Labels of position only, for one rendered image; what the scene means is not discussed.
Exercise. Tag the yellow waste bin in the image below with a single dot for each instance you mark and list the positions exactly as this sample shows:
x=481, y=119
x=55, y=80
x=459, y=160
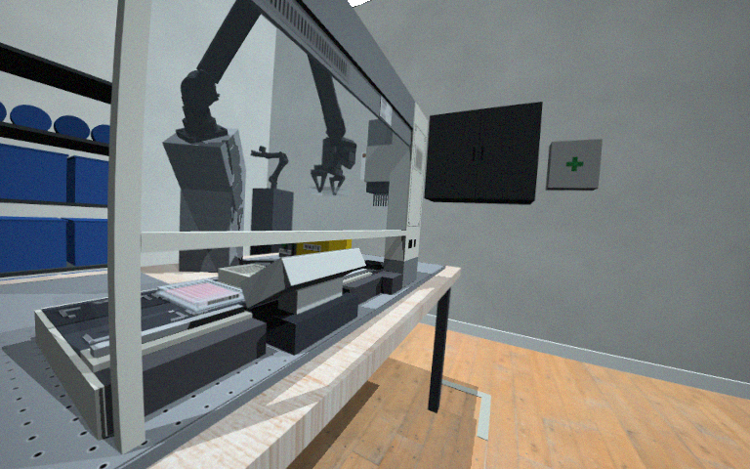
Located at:
x=322, y=246

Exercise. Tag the white trough reservoir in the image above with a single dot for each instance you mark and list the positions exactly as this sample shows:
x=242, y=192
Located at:
x=231, y=275

